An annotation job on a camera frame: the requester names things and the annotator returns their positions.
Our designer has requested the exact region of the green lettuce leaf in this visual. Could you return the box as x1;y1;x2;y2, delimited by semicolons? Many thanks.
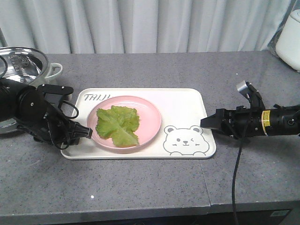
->
96;105;140;148

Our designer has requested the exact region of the pink round plate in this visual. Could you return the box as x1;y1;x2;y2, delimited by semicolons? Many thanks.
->
87;96;162;150

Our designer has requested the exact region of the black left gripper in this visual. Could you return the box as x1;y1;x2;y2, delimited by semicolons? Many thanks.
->
16;103;92;147

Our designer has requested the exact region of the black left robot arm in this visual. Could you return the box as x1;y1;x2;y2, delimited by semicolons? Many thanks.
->
0;78;93;150

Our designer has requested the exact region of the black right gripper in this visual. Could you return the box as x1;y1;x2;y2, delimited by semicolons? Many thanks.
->
200;106;264;139

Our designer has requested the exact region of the cream bear serving tray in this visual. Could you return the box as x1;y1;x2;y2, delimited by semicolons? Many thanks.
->
61;88;216;159

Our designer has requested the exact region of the green electric cooking pot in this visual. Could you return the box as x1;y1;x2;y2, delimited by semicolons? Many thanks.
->
0;46;63;134

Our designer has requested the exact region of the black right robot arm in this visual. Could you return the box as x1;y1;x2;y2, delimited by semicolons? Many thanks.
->
200;105;300;139

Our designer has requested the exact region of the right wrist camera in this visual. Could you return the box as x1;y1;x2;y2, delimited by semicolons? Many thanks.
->
236;81;265;110

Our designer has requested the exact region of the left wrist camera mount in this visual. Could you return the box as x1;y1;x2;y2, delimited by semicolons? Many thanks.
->
37;84;74;109

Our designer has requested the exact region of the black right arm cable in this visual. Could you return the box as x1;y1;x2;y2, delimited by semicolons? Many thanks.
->
231;117;249;225

